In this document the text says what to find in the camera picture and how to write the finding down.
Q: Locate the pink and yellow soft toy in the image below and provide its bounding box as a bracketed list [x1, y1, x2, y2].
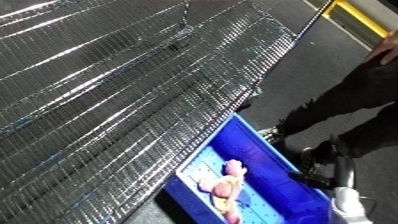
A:
[197, 159, 251, 224]

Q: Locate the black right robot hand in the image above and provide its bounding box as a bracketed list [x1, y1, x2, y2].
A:
[287, 155, 359, 191]

